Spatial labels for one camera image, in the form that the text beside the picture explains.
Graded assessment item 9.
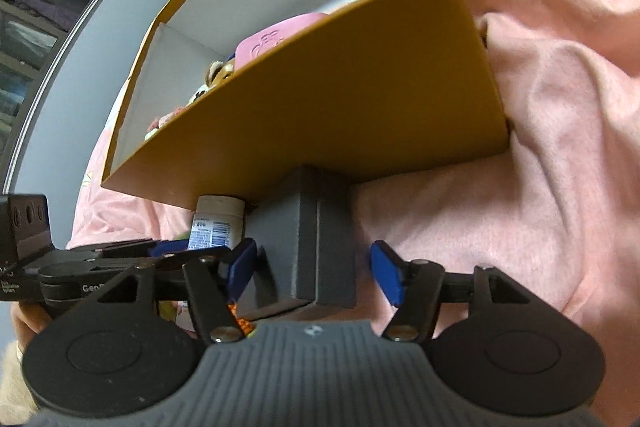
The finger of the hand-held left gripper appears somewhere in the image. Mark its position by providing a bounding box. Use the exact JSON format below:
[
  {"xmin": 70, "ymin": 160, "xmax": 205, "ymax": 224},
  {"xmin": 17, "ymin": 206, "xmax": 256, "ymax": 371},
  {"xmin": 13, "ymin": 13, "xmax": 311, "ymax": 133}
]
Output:
[
  {"xmin": 155, "ymin": 248, "xmax": 236, "ymax": 274},
  {"xmin": 147, "ymin": 238, "xmax": 190, "ymax": 258}
]

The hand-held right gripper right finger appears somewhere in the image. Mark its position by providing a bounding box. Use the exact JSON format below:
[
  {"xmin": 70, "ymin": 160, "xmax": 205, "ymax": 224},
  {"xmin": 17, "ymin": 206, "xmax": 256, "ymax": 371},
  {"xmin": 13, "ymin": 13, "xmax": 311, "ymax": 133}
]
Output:
[{"xmin": 369, "ymin": 239, "xmax": 533, "ymax": 343}]

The pink embossed case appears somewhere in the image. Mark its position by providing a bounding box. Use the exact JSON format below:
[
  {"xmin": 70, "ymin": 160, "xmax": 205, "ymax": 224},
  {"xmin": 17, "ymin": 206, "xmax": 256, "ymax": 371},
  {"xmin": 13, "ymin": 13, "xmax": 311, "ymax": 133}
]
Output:
[{"xmin": 234, "ymin": 12, "xmax": 331, "ymax": 72}]

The dark grey box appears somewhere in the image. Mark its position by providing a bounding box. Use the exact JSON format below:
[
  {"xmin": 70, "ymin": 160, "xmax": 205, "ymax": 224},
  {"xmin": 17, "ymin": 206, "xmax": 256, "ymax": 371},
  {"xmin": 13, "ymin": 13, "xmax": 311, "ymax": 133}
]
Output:
[{"xmin": 235, "ymin": 164, "xmax": 358, "ymax": 323}]

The pink blanket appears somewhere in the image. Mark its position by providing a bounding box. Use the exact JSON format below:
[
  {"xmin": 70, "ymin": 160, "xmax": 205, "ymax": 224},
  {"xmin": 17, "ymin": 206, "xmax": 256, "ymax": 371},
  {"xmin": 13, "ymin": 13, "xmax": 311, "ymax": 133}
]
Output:
[{"xmin": 350, "ymin": 0, "xmax": 640, "ymax": 427}]

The person's left hand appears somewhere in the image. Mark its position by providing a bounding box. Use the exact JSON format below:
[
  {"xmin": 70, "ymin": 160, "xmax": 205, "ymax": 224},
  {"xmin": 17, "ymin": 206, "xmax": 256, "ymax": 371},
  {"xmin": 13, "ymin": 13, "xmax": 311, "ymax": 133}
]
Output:
[{"xmin": 11, "ymin": 303, "xmax": 56, "ymax": 348}]

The white bottle with blue label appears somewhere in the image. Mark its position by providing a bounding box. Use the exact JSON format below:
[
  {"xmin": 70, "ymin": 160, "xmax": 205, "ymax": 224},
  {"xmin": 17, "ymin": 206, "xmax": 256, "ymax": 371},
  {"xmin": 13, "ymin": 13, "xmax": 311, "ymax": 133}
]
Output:
[{"xmin": 186, "ymin": 194, "xmax": 247, "ymax": 253}]

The orange patterned item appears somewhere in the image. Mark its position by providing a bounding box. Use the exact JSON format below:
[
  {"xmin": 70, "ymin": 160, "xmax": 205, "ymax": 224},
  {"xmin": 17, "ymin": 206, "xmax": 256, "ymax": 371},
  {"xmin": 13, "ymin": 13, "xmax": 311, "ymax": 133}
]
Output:
[{"xmin": 227, "ymin": 303, "xmax": 257, "ymax": 339}]

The cream fluffy cloth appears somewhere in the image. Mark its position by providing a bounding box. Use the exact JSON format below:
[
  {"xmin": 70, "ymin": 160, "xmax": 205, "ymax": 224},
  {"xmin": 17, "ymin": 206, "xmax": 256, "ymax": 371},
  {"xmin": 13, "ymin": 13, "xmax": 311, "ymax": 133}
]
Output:
[{"xmin": 0, "ymin": 341, "xmax": 38, "ymax": 413}]

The open wardrobe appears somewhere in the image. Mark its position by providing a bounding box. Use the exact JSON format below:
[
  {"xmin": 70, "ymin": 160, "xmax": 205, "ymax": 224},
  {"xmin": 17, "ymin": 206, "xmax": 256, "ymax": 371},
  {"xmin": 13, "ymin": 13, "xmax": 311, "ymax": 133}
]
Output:
[{"xmin": 0, "ymin": 0, "xmax": 128, "ymax": 192}]

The brown plush dog keychain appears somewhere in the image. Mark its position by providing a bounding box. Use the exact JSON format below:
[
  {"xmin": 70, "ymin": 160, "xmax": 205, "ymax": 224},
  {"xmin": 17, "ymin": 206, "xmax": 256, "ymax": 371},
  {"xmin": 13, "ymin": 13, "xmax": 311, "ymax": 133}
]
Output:
[{"xmin": 187, "ymin": 52, "xmax": 239, "ymax": 105}]

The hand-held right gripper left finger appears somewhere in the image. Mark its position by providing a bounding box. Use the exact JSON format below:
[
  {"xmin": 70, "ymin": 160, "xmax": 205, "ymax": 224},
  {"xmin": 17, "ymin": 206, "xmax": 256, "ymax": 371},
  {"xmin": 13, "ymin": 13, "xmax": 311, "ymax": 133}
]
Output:
[{"xmin": 97, "ymin": 238, "xmax": 259, "ymax": 344}]

